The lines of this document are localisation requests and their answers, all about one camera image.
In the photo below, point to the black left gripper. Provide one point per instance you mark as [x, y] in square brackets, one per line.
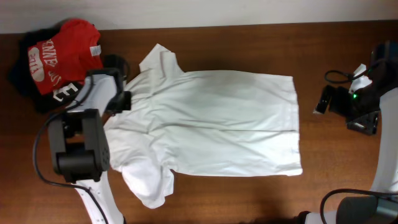
[121, 101]

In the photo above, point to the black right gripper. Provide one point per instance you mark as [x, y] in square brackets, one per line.
[325, 99]

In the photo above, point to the white t-shirt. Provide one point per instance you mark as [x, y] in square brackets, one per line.
[221, 123]

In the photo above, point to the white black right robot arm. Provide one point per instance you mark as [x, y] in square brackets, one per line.
[367, 99]

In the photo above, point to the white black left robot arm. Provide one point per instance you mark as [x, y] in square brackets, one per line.
[79, 148]

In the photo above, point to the red folded t-shirt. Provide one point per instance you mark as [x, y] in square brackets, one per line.
[66, 57]

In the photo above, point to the black folded t-shirt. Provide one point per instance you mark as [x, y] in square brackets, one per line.
[20, 77]

